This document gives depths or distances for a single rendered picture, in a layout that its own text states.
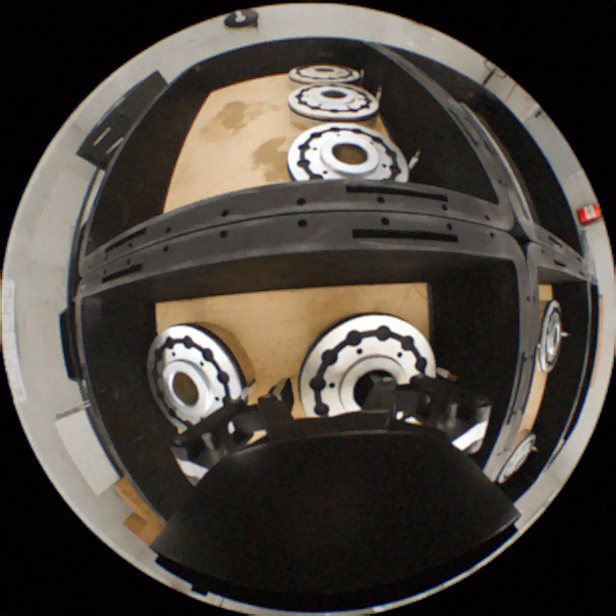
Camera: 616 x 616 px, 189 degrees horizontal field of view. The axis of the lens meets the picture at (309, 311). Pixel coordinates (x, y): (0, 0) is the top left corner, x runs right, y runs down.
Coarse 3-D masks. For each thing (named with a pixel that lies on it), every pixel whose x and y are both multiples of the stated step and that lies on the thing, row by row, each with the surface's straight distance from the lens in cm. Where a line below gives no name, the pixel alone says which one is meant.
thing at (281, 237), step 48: (192, 240) 9; (240, 240) 8; (288, 240) 7; (336, 240) 7; (384, 240) 8; (432, 240) 10; (480, 240) 10; (96, 288) 15; (528, 288) 13; (528, 336) 13
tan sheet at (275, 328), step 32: (320, 288) 17; (352, 288) 17; (384, 288) 18; (416, 288) 19; (160, 320) 23; (192, 320) 20; (224, 320) 19; (256, 320) 18; (288, 320) 17; (320, 320) 17; (416, 320) 19; (256, 352) 18; (288, 352) 17; (256, 384) 19
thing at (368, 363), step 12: (360, 360) 14; (372, 360) 14; (384, 360) 14; (396, 360) 15; (348, 372) 14; (360, 372) 14; (396, 372) 15; (348, 384) 14; (348, 396) 14; (348, 408) 15; (360, 408) 15
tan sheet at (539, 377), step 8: (544, 288) 39; (544, 296) 39; (536, 376) 40; (544, 376) 44; (536, 384) 41; (536, 392) 42; (536, 400) 44; (528, 408) 42; (536, 408) 46; (528, 416) 44; (528, 424) 46
